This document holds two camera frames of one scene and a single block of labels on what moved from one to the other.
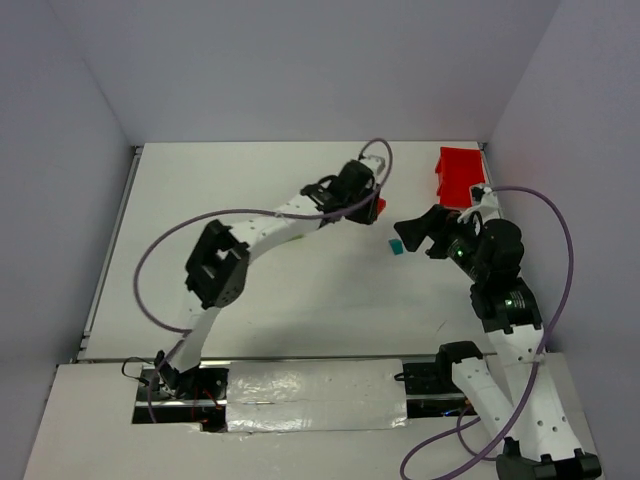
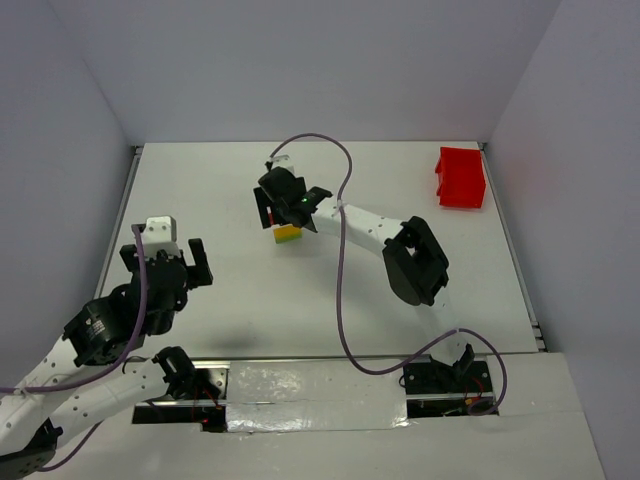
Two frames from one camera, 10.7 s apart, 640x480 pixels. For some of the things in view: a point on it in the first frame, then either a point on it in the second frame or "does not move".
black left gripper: x=364 y=210 → x=163 y=256
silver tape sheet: x=316 y=395 does not move
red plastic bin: x=458 y=169 does not move
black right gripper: x=439 y=236 → x=288 y=207
